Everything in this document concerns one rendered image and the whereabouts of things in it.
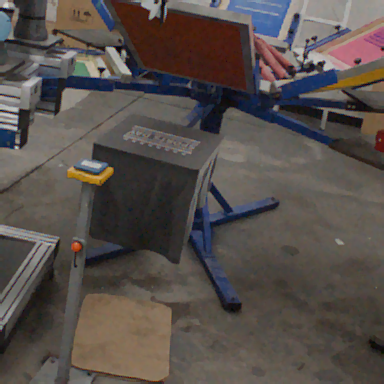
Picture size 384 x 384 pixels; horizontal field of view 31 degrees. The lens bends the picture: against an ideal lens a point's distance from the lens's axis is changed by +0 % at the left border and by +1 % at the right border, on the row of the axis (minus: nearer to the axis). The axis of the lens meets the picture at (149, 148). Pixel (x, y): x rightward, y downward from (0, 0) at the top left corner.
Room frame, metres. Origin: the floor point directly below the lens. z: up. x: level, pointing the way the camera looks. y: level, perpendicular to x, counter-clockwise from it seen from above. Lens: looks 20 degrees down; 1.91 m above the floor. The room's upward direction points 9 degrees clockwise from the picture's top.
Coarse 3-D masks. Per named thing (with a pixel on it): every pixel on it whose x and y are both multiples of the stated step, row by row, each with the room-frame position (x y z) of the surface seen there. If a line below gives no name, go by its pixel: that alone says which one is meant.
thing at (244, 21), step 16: (112, 0) 2.61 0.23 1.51; (128, 0) 2.57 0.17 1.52; (144, 0) 2.56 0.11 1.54; (176, 0) 2.54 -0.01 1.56; (112, 16) 2.76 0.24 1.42; (192, 16) 2.53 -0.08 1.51; (208, 16) 2.49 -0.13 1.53; (224, 16) 2.48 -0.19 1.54; (240, 16) 2.47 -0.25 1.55; (240, 32) 2.53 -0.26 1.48; (128, 48) 3.04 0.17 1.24
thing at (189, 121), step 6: (198, 108) 3.37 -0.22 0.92; (204, 108) 3.38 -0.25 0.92; (210, 108) 3.52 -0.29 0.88; (192, 114) 3.25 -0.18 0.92; (198, 114) 3.28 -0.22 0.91; (204, 114) 3.39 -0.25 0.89; (186, 120) 3.14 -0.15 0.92; (192, 120) 3.16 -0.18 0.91; (198, 120) 3.29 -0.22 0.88; (186, 126) 3.05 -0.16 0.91; (192, 126) 3.18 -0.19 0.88
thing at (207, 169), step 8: (216, 152) 2.77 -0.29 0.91; (208, 160) 2.59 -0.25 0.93; (216, 160) 2.84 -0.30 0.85; (200, 168) 2.46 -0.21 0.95; (208, 168) 2.68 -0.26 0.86; (200, 176) 2.52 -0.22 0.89; (208, 176) 2.75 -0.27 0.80; (200, 184) 2.60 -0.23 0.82; (208, 184) 2.81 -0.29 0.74; (200, 192) 2.67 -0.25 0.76; (192, 200) 2.45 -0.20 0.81; (200, 200) 2.68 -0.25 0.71; (192, 208) 2.52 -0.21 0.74; (200, 208) 2.69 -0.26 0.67; (192, 216) 2.55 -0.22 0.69
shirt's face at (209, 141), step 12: (132, 120) 2.90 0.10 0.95; (144, 120) 2.93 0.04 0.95; (156, 120) 2.96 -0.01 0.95; (108, 132) 2.69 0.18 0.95; (120, 132) 2.71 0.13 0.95; (168, 132) 2.81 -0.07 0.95; (180, 132) 2.84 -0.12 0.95; (192, 132) 2.87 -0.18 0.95; (204, 132) 2.90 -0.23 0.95; (108, 144) 2.54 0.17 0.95; (120, 144) 2.57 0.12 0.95; (132, 144) 2.59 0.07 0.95; (204, 144) 2.73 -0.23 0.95; (216, 144) 2.76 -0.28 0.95; (156, 156) 2.50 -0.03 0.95; (168, 156) 2.52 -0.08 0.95; (180, 156) 2.54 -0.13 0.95; (192, 156) 2.57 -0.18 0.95; (204, 156) 2.59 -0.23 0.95
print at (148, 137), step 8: (136, 128) 2.80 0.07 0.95; (144, 128) 2.81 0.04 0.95; (128, 136) 2.68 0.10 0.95; (136, 136) 2.69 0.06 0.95; (144, 136) 2.71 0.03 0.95; (152, 136) 2.73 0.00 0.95; (160, 136) 2.74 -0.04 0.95; (168, 136) 2.76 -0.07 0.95; (176, 136) 2.78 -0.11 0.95; (144, 144) 2.62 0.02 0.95; (152, 144) 2.63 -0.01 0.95; (160, 144) 2.64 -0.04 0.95; (168, 144) 2.66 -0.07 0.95; (176, 144) 2.68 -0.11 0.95; (184, 144) 2.69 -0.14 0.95; (192, 144) 2.71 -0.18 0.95; (176, 152) 2.58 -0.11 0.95; (184, 152) 2.60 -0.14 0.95
